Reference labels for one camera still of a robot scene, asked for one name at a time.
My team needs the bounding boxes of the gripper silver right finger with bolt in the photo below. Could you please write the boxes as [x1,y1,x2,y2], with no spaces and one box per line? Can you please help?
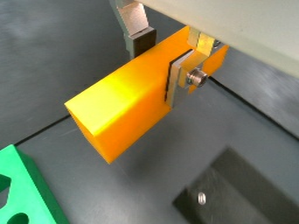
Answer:
[165,27,222,108]

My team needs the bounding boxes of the green shape-sorter board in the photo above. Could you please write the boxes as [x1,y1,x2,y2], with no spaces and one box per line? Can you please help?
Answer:
[0,144,71,224]

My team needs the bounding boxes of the black curved fixture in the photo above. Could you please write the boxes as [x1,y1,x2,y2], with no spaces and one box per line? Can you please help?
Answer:
[173,148,299,224]

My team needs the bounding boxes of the yellow rectangular block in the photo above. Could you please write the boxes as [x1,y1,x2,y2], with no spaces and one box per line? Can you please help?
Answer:
[66,26,230,163]

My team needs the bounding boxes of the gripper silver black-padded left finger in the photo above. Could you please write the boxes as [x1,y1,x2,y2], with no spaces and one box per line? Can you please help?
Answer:
[109,0,157,59]

